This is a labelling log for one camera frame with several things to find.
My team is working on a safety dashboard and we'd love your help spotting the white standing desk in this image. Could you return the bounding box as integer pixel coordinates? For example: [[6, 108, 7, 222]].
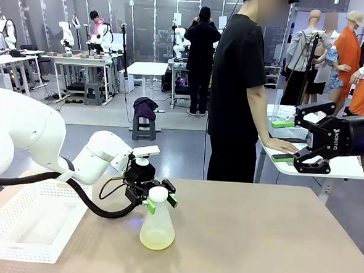
[[124, 60, 170, 115]]

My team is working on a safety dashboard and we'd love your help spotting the person's right forearm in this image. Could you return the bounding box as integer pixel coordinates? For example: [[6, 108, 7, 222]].
[[242, 83, 279, 143]]

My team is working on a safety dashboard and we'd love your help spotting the mannequin in blue skirt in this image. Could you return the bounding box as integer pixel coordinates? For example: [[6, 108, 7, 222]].
[[313, 11, 348, 95]]

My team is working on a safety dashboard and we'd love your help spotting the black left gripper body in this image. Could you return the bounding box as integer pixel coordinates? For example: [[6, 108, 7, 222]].
[[123, 159, 166, 208]]

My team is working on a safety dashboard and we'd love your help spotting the person dressed all black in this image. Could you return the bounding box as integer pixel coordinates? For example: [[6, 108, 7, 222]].
[[179, 5, 225, 118]]

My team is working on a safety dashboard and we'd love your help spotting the clear plastic beaker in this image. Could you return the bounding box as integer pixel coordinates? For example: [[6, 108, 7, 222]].
[[278, 105, 297, 123]]

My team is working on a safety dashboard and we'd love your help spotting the white robot work table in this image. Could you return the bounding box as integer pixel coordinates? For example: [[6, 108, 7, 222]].
[[46, 52, 118, 107]]

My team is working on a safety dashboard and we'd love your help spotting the black camera tripod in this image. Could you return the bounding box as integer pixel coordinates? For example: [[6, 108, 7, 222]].
[[296, 29, 324, 109]]

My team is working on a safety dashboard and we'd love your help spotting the metal frame robot table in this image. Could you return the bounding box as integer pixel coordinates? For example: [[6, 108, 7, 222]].
[[165, 58, 196, 111]]

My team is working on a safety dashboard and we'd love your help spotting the translucent plastic conical flask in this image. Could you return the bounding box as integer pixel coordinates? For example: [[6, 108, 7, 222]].
[[138, 196, 178, 252]]

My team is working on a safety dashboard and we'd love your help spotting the person in black t-shirt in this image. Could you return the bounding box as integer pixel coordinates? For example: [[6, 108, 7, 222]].
[[204, 0, 299, 186]]

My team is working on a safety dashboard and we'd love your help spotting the mannequin in grey shirt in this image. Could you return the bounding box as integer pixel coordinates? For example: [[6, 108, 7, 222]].
[[278, 7, 336, 108]]

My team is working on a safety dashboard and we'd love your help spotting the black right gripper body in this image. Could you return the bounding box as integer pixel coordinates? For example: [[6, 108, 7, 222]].
[[305, 111, 364, 163]]

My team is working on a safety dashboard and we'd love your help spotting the dark jacket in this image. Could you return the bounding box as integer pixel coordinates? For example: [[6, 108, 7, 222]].
[[131, 96, 160, 123]]

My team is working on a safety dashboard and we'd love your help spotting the black pole stand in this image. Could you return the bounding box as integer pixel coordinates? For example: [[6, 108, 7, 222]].
[[116, 23, 133, 94]]

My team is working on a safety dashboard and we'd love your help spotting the grey step stool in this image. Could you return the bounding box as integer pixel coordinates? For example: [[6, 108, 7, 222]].
[[131, 115, 158, 142], [83, 80, 106, 107]]

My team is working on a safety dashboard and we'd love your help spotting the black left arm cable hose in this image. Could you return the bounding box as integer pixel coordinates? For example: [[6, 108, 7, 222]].
[[0, 152, 138, 221]]

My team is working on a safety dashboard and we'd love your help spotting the thin black camera cable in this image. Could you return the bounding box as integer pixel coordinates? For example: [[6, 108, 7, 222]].
[[98, 175, 128, 203]]

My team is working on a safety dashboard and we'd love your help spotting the mannequin in orange robe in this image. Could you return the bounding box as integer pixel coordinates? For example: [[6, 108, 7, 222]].
[[327, 9, 364, 119]]

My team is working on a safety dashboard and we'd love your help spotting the clear graduated cylinder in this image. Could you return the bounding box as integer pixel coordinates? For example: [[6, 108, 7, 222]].
[[272, 88, 283, 124]]

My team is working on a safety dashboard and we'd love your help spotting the person in pink hoodie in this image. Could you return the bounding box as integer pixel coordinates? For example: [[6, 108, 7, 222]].
[[87, 10, 107, 46]]

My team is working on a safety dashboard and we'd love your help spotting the person's right hand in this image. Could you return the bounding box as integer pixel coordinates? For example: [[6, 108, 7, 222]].
[[262, 136, 300, 154]]

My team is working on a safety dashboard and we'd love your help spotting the white shoe rack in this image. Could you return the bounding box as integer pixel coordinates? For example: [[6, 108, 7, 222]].
[[262, 64, 283, 90]]

